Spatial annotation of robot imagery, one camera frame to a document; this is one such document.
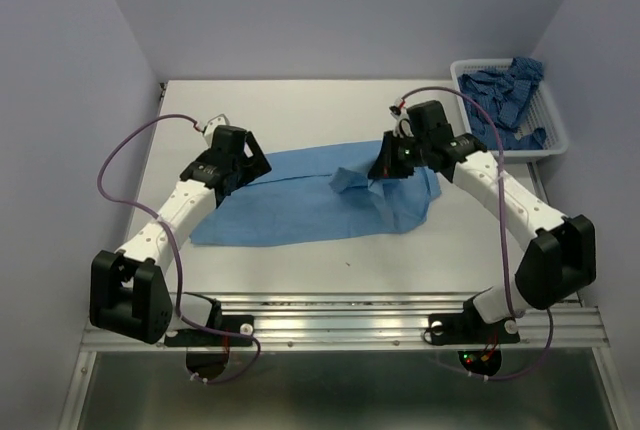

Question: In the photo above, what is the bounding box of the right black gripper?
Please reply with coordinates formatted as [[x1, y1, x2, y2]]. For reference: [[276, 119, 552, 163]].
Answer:
[[366, 130, 429, 179]]

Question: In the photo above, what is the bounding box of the light blue long sleeve shirt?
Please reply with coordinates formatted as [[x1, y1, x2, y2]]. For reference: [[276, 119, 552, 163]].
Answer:
[[190, 141, 441, 247]]

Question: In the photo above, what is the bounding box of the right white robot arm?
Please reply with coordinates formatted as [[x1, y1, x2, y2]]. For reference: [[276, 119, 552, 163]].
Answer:
[[368, 100, 596, 345]]

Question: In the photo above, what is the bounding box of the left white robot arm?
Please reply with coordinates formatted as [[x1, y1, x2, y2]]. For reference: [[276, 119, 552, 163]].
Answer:
[[89, 118, 271, 344]]

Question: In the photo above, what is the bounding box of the dark blue patterned shirt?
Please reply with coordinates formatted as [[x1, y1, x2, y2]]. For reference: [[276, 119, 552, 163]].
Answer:
[[457, 57, 547, 151]]

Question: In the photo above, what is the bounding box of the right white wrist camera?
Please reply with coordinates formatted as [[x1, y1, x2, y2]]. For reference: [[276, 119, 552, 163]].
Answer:
[[389, 98, 413, 138]]

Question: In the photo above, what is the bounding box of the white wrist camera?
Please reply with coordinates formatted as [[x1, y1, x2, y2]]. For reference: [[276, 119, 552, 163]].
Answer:
[[194, 114, 229, 146], [389, 98, 413, 138]]

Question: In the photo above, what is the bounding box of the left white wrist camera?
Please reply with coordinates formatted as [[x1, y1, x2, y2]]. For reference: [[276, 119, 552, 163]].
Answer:
[[194, 114, 229, 146]]

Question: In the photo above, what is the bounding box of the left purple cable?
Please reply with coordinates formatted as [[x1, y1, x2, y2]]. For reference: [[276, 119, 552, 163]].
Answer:
[[97, 113, 262, 386]]

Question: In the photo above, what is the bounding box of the purple cable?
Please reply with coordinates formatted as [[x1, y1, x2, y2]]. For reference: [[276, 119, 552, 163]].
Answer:
[[389, 85, 555, 384], [97, 113, 262, 386]]

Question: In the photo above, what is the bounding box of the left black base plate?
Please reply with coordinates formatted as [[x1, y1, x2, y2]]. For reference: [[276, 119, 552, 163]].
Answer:
[[163, 314, 255, 349]]

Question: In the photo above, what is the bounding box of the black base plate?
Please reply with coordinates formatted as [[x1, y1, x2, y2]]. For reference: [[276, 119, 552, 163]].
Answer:
[[423, 313, 520, 346], [163, 314, 255, 349]]

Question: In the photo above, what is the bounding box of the aluminium mounting rail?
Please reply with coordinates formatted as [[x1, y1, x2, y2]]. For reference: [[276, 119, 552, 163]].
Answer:
[[79, 291, 612, 354]]

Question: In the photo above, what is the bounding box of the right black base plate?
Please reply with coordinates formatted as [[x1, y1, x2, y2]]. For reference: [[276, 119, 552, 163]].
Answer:
[[423, 313, 520, 346]]

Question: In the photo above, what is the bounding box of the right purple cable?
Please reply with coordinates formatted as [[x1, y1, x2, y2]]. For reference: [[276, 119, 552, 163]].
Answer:
[[389, 85, 555, 384]]

